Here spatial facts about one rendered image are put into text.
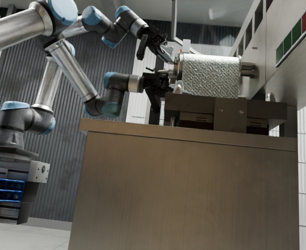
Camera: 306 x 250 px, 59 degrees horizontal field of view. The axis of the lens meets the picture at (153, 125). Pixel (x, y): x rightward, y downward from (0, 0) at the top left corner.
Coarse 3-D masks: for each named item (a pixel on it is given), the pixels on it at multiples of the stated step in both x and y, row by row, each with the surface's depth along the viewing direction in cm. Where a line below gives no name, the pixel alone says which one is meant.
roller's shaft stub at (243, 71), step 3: (243, 69) 119; (246, 69) 119; (249, 69) 119; (252, 69) 118; (240, 72) 118; (243, 72) 118; (246, 72) 118; (249, 72) 118; (252, 72) 117; (240, 75) 119; (243, 75) 119; (246, 75) 119; (249, 75) 119; (252, 75) 118
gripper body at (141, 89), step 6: (144, 72) 114; (156, 72) 112; (144, 78) 114; (150, 78) 113; (156, 78) 111; (162, 78) 113; (168, 78) 116; (144, 84) 113; (150, 84) 113; (156, 84) 111; (162, 84) 112; (168, 84) 117; (156, 90) 110; (162, 90) 110; (162, 96) 115
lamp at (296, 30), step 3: (300, 21) 75; (297, 24) 77; (300, 24) 75; (294, 27) 79; (297, 27) 77; (300, 27) 75; (294, 30) 79; (297, 30) 77; (300, 30) 75; (294, 33) 78; (297, 33) 76; (300, 33) 75; (294, 36) 78; (297, 36) 76; (294, 39) 78; (294, 42) 78
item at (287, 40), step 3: (288, 36) 83; (285, 39) 85; (288, 39) 82; (285, 42) 85; (288, 42) 82; (285, 45) 84; (288, 45) 82; (285, 48) 84; (288, 48) 82; (285, 51) 84
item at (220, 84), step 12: (192, 72) 114; (204, 72) 114; (216, 72) 113; (228, 72) 113; (192, 84) 113; (204, 84) 112; (216, 84) 112; (228, 84) 112; (216, 96) 111; (228, 96) 111
